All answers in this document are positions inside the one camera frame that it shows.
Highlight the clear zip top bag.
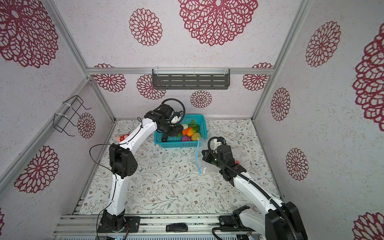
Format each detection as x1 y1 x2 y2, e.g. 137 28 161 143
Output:
196 137 239 175

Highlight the purple onion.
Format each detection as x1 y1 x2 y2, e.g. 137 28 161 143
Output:
181 135 191 142

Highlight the white radish with leaves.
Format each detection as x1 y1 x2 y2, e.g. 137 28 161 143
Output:
182 120 197 130

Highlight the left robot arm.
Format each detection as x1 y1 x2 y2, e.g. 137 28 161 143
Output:
96 99 186 234

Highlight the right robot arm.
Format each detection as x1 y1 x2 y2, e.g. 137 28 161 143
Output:
202 145 308 240

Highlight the yellow green potato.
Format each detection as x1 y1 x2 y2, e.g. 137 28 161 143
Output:
191 133 201 141

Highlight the orange carrot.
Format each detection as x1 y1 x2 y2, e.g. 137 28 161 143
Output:
182 127 192 136

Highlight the teal plastic basket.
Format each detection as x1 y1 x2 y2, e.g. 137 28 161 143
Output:
154 114 208 149

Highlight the green yellow cucumber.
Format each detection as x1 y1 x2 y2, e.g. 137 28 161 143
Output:
187 125 200 137

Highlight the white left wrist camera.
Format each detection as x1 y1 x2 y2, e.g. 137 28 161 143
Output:
171 116 182 125

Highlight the grey wall shelf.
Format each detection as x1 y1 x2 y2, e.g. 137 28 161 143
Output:
152 69 230 90

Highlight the small black device on rail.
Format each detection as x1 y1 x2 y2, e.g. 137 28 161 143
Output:
166 223 188 233

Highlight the black wire wall rack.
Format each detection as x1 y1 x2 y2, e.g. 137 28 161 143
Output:
52 95 91 137

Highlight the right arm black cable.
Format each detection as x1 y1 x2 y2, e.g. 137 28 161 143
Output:
207 136 298 240

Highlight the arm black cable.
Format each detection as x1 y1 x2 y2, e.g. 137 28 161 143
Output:
89 98 186 238
207 136 298 240

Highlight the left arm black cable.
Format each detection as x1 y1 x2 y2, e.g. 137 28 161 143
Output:
89 98 186 238

